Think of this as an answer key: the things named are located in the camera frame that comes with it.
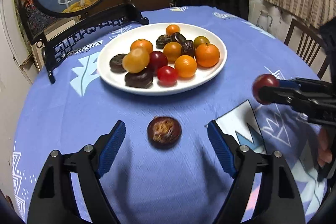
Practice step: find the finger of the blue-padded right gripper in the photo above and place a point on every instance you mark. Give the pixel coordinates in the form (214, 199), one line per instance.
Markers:
(283, 96)
(288, 84)

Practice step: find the white thermos jug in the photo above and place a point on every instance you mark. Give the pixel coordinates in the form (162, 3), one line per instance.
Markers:
(264, 20)

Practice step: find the dark chestnut in plate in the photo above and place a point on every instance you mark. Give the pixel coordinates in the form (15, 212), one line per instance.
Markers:
(162, 41)

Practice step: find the large dark red plum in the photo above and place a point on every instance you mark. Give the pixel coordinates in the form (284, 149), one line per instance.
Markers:
(260, 88)

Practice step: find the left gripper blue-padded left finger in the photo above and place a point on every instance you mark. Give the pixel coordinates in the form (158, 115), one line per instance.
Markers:
(108, 146)

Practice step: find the small red cherry tomato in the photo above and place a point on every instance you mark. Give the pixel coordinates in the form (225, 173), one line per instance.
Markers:
(167, 76)

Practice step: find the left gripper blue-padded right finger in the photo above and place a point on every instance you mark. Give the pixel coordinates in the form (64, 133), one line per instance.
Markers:
(221, 148)

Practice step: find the person's right hand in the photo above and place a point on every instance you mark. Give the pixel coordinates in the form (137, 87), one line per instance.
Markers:
(324, 154)

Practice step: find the yellow potato-like fruit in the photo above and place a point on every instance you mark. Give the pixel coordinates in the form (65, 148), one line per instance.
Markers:
(136, 60)

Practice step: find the large orange tangerine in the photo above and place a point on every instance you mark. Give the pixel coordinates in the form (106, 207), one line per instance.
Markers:
(207, 55)

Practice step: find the white oval plate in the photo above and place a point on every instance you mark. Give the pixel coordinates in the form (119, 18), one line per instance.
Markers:
(151, 32)

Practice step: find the blue patterned tablecloth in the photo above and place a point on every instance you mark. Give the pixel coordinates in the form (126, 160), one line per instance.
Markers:
(183, 120)

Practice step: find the wooden slatted chair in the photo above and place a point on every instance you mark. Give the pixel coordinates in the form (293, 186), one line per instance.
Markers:
(307, 45)

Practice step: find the small orange in plate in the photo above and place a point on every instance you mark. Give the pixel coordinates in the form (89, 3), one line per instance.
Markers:
(142, 43)
(186, 66)
(172, 28)

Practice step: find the red plum in plate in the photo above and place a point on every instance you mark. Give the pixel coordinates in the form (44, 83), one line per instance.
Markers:
(157, 60)

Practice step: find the dark water chestnut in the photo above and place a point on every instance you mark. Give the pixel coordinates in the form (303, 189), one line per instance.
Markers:
(179, 38)
(116, 63)
(142, 79)
(164, 132)
(188, 48)

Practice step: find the greenish orange in plate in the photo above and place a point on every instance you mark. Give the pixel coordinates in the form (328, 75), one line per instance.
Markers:
(200, 40)

